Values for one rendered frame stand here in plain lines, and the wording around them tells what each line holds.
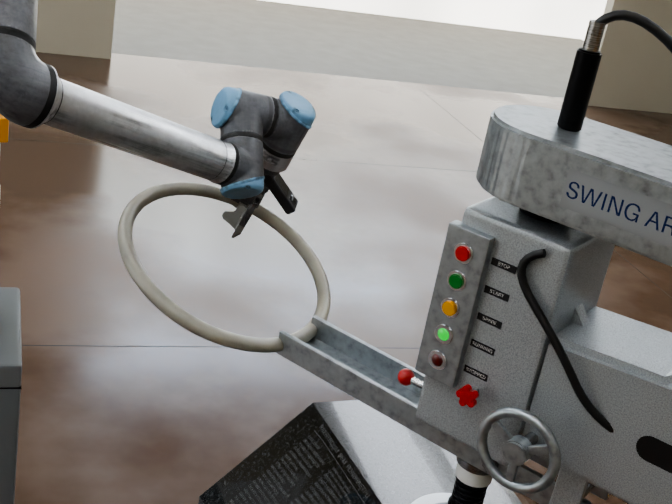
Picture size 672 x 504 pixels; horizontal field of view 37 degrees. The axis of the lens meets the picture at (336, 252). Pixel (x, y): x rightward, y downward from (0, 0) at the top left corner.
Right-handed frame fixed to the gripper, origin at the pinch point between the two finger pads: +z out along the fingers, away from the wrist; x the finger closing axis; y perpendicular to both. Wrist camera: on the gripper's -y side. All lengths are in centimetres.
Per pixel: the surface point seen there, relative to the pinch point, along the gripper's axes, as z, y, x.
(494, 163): -70, -28, 50
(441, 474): 7, -63, 36
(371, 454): 13, -48, 35
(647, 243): -78, -51, 65
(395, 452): 12, -53, 32
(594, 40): -93, -32, 42
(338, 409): 18.6, -40.1, 19.7
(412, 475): 9, -57, 39
